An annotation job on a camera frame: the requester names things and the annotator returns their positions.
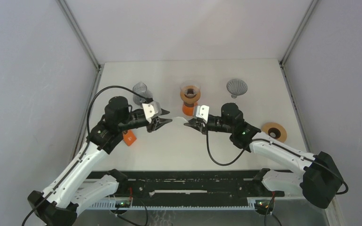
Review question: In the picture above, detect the grey ribbed glass dripper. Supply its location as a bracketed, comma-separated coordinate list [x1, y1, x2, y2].
[226, 79, 248, 99]

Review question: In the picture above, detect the wooden dripper holder ring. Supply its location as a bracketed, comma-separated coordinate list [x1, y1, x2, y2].
[180, 90, 201, 105]

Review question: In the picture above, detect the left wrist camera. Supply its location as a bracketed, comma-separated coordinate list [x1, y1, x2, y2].
[142, 101, 162, 123]

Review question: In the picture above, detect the orange glass carafe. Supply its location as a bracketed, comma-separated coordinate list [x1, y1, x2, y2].
[182, 102, 197, 116]

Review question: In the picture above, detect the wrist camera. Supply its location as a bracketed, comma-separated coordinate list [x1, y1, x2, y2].
[193, 105, 210, 123]
[142, 101, 162, 123]

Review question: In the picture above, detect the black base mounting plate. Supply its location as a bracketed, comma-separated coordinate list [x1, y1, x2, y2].
[87, 169, 294, 208]

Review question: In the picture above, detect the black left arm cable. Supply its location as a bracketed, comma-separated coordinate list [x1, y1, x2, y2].
[21, 85, 154, 226]

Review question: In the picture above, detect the clear ribbed glass dripper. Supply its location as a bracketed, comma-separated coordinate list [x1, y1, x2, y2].
[180, 80, 201, 98]

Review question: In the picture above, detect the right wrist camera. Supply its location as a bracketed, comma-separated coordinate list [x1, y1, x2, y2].
[193, 105, 210, 123]

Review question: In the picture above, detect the white paper coffee filter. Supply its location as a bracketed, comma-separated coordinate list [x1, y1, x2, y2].
[172, 117, 188, 126]

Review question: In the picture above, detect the orange coffee filter box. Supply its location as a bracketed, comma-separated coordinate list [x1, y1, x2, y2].
[123, 129, 137, 146]

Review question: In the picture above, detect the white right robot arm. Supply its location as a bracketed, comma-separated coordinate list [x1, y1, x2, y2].
[184, 103, 348, 209]

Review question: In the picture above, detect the aluminium frame rail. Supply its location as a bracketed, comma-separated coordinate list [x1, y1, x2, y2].
[56, 0, 101, 71]

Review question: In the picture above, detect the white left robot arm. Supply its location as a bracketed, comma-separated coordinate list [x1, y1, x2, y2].
[27, 96, 172, 226]

